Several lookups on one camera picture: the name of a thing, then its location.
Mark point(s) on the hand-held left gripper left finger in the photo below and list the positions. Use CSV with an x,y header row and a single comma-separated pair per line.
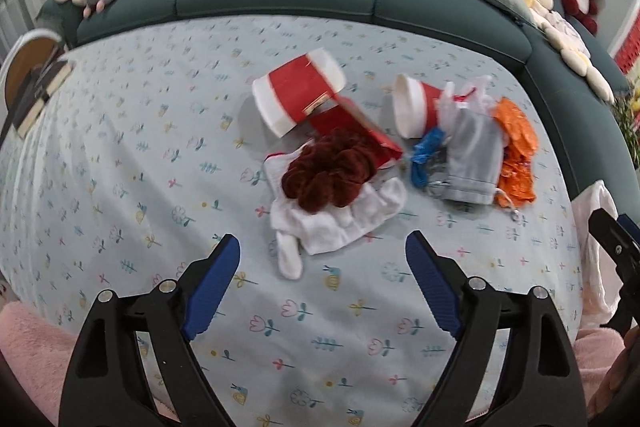
x,y
212,292

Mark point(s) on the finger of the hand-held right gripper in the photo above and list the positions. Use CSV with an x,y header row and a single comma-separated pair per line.
x,y
612,239

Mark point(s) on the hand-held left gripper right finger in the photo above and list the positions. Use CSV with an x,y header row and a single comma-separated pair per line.
x,y
432,287

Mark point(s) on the bin with white liner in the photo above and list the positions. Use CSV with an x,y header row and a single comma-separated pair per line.
x,y
592,257

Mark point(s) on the white cloth glove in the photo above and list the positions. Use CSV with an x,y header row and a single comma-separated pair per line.
x,y
325,227

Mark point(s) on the blue plastic wrapper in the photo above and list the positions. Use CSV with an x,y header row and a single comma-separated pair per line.
x,y
425,152

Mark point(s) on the orange plastic bag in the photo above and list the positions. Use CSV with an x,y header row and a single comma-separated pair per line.
x,y
517,137

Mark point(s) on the dark red velvet scrunchie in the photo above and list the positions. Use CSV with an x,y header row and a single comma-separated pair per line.
x,y
320,172

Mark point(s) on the red paper packet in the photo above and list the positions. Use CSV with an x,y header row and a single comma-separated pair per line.
x,y
350,117

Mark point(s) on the clear plastic bag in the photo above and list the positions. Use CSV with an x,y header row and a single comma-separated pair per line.
x,y
470,94

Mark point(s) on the green potted plant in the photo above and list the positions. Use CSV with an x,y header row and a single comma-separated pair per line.
x,y
627,114

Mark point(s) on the floral pale blue tablecloth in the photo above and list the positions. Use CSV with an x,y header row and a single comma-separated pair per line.
x,y
125,157

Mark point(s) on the small red white paper cup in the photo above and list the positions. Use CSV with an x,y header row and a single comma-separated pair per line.
x,y
410,107

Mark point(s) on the lilac flower cushion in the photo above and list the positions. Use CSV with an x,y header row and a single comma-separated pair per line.
x,y
565,29

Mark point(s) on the large red white paper cup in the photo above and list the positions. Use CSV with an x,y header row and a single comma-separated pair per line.
x,y
295,82

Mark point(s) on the round wooden tray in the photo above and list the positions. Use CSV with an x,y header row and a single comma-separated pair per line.
x,y
27,57

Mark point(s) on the red wall decoration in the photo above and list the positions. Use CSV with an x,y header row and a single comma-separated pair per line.
x,y
629,52

